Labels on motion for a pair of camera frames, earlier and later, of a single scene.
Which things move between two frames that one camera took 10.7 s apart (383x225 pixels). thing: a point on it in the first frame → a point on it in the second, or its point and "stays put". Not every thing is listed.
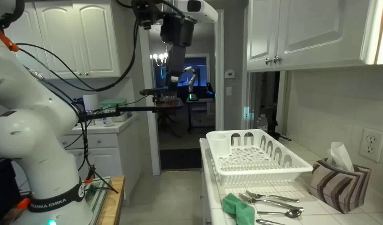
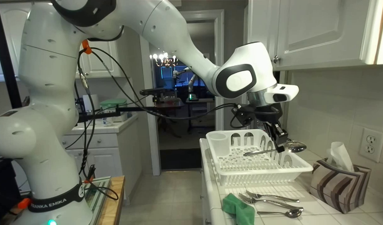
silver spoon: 269,221 → 259,151
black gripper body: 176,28 → 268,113
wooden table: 113,205 stays put
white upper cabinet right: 284,33 stays put
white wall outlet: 370,143 stays put
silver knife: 254,196 stays put
